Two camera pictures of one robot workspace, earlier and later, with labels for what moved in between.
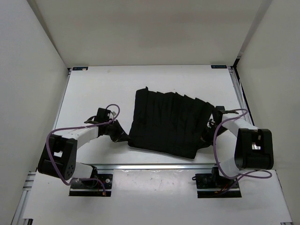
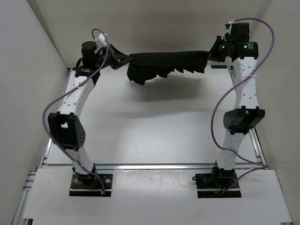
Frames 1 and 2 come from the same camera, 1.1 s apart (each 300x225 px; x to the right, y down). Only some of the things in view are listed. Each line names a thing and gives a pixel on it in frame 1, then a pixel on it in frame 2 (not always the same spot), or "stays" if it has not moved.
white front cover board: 156,197 stays
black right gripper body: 207,136 to 220,52
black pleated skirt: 169,123 to 144,66
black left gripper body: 113,130 to 111,60
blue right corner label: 219,66 stays
